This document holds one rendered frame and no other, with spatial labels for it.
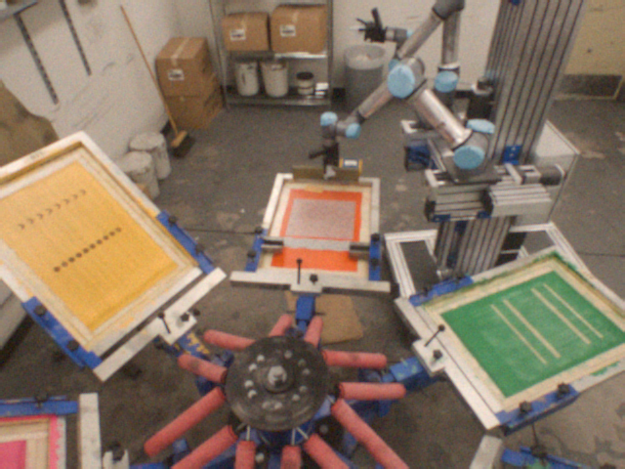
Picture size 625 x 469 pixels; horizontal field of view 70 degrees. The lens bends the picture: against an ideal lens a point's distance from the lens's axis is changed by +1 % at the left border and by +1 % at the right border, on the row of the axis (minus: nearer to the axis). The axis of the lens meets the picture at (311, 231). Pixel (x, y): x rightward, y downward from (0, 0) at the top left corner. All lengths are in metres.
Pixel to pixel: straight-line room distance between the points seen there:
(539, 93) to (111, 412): 2.81
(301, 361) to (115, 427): 1.78
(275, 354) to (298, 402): 0.16
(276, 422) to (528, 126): 1.79
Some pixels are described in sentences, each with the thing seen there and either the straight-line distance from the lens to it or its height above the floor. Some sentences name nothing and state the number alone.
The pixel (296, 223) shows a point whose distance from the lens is 2.30.
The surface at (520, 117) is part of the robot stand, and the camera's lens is 2.36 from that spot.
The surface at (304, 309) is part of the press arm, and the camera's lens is 1.81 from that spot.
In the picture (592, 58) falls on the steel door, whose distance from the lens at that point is 6.06.
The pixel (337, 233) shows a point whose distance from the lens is 2.24.
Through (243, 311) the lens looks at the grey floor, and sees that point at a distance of 3.17.
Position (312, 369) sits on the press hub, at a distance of 1.35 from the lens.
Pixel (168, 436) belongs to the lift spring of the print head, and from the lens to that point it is 1.51.
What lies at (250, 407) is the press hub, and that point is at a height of 1.31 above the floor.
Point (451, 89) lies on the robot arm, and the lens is 2.51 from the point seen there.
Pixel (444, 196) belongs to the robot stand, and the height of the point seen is 1.14.
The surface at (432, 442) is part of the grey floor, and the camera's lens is 2.73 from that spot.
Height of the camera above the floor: 2.47
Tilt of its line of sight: 43 degrees down
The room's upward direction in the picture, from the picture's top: 3 degrees counter-clockwise
